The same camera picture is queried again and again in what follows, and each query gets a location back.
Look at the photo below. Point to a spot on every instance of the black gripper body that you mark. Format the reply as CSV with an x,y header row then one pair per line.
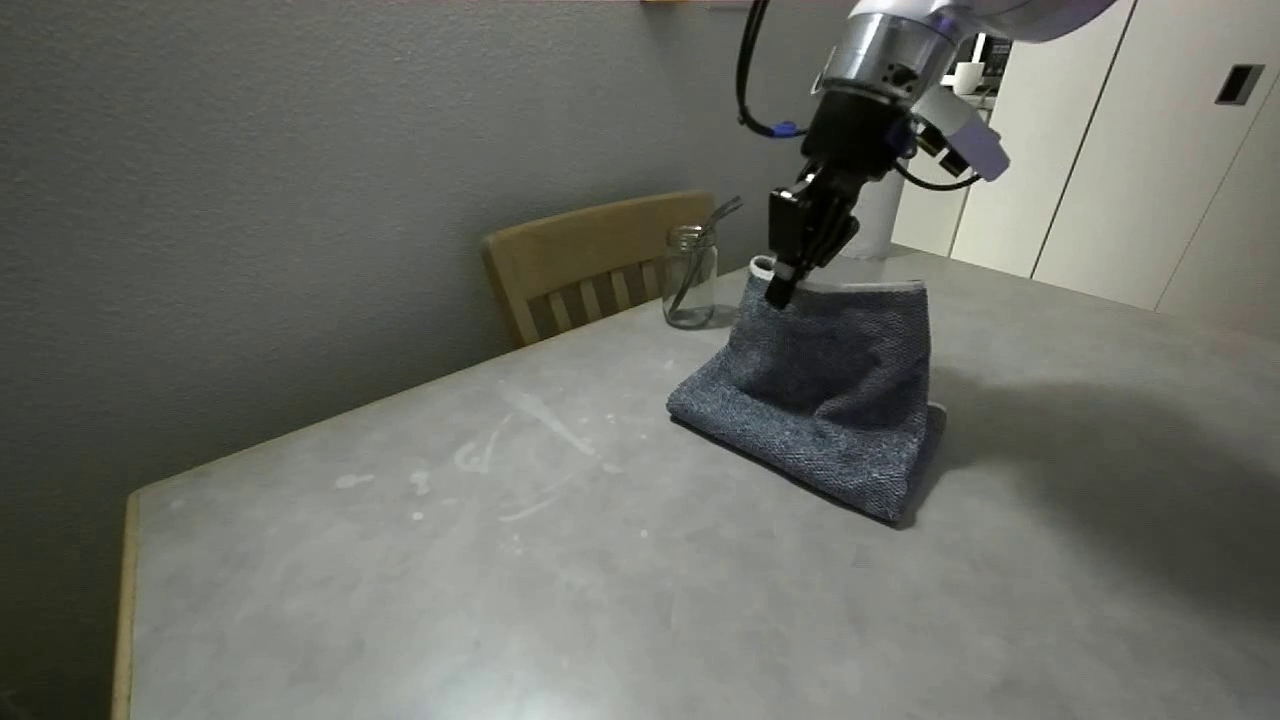
x,y
863,141

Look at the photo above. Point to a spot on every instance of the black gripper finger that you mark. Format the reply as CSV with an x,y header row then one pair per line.
x,y
839,222
790,243

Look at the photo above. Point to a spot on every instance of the blue grey striped towel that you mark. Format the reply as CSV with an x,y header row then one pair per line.
x,y
825,385

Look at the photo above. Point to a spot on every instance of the white round pillar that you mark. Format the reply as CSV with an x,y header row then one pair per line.
x,y
876,222

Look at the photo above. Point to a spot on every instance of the white cabinet door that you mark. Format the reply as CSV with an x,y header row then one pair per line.
x,y
1174,184
935,222
1053,144

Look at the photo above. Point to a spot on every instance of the clear glass jar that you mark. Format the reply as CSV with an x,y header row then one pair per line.
x,y
691,284

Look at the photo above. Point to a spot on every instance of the light wooden chair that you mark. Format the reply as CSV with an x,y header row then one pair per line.
x,y
587,245

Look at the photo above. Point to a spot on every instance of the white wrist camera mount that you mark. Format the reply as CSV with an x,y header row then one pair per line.
x,y
964,134

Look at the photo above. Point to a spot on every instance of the black wall plate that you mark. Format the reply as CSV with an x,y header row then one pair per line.
x,y
1236,80

